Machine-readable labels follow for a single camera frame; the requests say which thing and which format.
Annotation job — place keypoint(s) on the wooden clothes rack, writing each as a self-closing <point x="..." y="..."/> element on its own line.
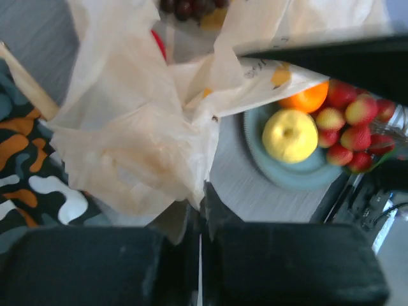
<point x="29" y="86"/>

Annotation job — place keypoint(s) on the translucent orange plastic bag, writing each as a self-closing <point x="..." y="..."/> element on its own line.
<point x="139" y="132"/>

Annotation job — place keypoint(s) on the fake dark grape bunch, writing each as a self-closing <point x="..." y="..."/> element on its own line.
<point x="196" y="9"/>

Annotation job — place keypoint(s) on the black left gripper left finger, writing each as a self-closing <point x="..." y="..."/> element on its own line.
<point x="177" y="224"/>

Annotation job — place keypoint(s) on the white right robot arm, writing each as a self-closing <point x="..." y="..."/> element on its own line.
<point x="378" y="65"/>

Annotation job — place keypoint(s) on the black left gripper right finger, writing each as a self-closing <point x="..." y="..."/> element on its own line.
<point x="217" y="215"/>

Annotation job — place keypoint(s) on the fake red apple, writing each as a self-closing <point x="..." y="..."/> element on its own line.
<point x="160" y="44"/>

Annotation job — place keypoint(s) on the teal ceramic plate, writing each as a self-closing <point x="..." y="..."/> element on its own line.
<point x="312" y="173"/>

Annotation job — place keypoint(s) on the fake yellow apple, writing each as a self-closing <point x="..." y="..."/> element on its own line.
<point x="290" y="136"/>

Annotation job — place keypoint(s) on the fake orange fruit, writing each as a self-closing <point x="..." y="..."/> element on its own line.
<point x="309" y="100"/>

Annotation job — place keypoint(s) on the orange camouflage patterned garment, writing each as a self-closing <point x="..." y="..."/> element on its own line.
<point x="34" y="186"/>

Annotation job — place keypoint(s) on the fake strawberry bunch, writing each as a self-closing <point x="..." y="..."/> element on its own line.
<point x="356" y="129"/>

